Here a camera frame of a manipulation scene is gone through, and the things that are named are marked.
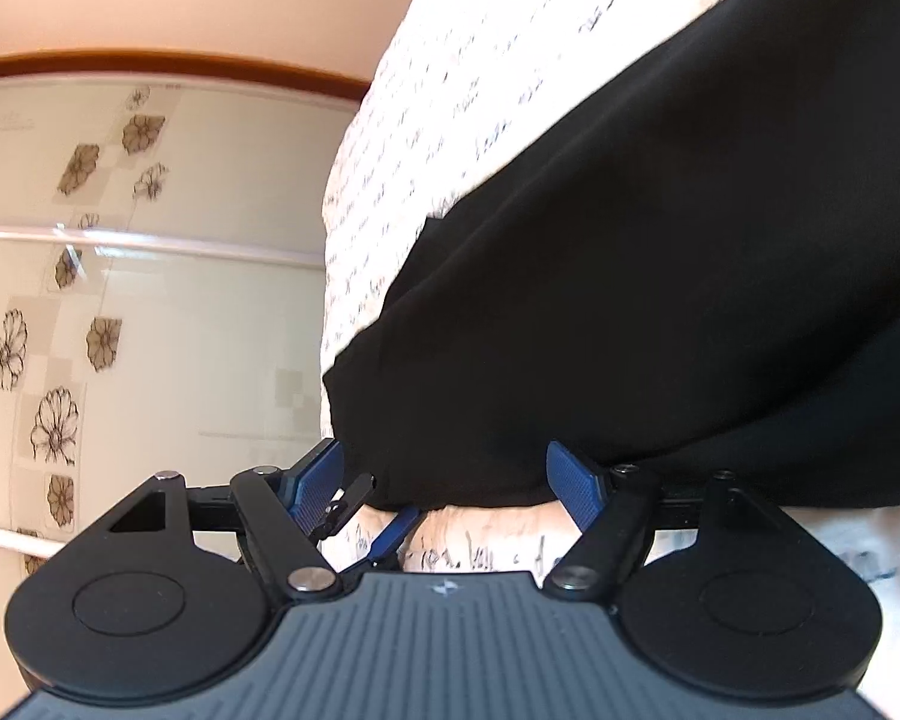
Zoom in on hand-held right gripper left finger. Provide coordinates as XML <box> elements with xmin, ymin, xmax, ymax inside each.
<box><xmin>109</xmin><ymin>439</ymin><xmax>346</xmax><ymax>602</ymax></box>

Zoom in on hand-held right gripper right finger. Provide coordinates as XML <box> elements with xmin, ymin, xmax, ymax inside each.
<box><xmin>544</xmin><ymin>441</ymin><xmax>785</xmax><ymax>605</ymax></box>

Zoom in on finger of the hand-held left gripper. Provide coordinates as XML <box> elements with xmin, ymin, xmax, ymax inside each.
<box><xmin>311</xmin><ymin>472</ymin><xmax>422</xmax><ymax>572</ymax></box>

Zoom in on black pants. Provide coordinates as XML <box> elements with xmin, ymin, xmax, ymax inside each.
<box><xmin>321</xmin><ymin>0</ymin><xmax>900</xmax><ymax>512</ymax></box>

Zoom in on white script-printed blanket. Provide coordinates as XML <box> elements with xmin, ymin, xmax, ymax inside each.
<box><xmin>319</xmin><ymin>0</ymin><xmax>900</xmax><ymax>691</ymax></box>

